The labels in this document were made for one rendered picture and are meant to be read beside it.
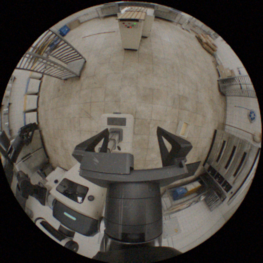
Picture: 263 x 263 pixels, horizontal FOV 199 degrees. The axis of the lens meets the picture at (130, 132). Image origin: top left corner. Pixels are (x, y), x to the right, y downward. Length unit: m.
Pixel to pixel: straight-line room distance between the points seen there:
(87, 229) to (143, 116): 1.50
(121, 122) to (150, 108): 0.61
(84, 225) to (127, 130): 1.17
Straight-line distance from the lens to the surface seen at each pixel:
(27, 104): 3.69
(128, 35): 1.73
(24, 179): 0.45
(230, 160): 2.88
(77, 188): 0.35
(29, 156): 3.49
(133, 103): 1.42
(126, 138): 1.22
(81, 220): 0.39
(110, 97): 1.48
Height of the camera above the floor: 1.40
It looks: 75 degrees down
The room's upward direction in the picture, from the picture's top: 177 degrees counter-clockwise
